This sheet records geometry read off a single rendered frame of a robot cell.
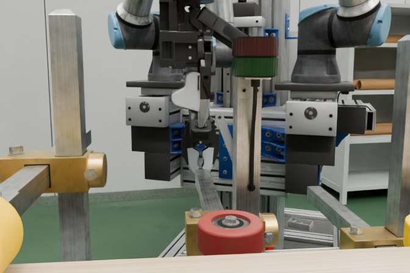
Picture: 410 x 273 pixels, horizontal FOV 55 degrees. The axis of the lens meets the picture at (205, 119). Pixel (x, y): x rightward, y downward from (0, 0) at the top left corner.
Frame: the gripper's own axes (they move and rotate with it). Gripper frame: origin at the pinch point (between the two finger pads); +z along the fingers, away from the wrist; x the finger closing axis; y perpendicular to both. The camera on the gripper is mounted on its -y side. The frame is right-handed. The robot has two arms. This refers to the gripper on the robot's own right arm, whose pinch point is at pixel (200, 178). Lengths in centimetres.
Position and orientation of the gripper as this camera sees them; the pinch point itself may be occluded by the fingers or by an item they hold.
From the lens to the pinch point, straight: 94.8
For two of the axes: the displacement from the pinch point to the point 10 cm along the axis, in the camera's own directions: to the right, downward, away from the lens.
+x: -10.0, 0.1, -0.9
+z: 0.0, 9.9, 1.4
